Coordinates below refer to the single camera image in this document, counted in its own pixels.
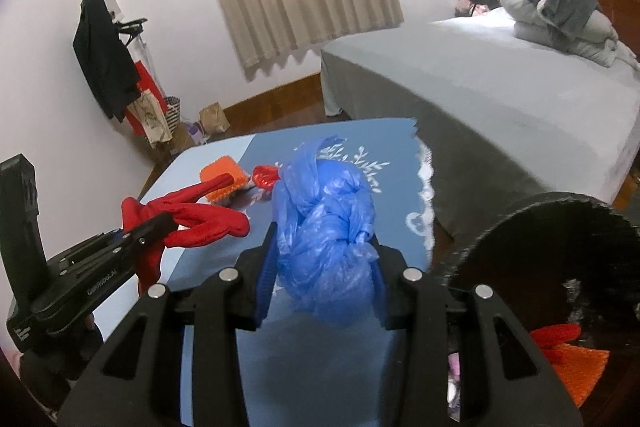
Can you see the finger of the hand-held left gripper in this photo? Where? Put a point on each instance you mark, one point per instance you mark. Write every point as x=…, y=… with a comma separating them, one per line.
x=107, y=239
x=152, y=232

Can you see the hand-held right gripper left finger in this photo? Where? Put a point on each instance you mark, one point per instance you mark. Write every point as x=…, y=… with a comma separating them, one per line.
x=265, y=279

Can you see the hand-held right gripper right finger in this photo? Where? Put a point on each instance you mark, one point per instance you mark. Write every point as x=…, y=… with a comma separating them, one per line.
x=395, y=292

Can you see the red glove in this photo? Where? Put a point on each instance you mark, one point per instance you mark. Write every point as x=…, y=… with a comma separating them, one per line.
x=210, y=219
x=555, y=336

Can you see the blue plastic bag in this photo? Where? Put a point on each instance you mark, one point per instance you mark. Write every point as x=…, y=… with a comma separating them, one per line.
x=320, y=232

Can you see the black lined trash bin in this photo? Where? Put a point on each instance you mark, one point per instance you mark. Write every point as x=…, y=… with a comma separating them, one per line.
x=525, y=232

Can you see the orange bumpy silicone pad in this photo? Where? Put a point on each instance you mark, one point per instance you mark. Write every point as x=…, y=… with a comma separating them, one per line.
x=222, y=169
x=585, y=372

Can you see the cardboard box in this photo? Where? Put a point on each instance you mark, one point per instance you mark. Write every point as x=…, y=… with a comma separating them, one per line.
x=181, y=141

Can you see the red shiny wrapper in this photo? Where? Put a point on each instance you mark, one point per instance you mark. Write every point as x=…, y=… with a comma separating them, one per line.
x=266, y=177

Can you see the blue printed tablecloth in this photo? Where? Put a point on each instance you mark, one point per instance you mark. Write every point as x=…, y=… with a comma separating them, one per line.
x=390, y=187

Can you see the purple packet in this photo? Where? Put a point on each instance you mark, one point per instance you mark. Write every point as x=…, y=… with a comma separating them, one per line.
x=195, y=133

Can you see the beige tote bag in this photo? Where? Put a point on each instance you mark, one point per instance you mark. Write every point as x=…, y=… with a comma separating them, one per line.
x=152, y=122

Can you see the striped bag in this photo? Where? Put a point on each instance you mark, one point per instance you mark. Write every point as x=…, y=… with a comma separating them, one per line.
x=172, y=117

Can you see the brown paper bag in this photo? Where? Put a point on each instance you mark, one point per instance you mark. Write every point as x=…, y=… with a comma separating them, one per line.
x=215, y=119

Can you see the red bag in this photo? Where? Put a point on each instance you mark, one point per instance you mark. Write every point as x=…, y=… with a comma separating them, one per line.
x=148, y=79

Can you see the black coat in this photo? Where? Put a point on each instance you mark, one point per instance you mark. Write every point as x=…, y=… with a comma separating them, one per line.
x=105, y=67

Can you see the black clothes hanger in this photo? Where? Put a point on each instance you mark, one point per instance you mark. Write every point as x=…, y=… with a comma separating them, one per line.
x=131, y=27

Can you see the bed with grey sheet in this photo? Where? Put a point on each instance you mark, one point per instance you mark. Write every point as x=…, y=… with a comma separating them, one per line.
x=500, y=107

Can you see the plush toy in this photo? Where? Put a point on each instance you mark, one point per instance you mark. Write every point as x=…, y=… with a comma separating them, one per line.
x=475, y=4

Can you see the folded light grey duvet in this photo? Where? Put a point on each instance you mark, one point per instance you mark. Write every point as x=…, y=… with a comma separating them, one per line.
x=592, y=38

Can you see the dark grey towel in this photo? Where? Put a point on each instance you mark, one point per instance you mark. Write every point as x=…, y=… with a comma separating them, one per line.
x=570, y=2

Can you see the wooden headboard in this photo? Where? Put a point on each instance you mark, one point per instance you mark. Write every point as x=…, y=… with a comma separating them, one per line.
x=616, y=2

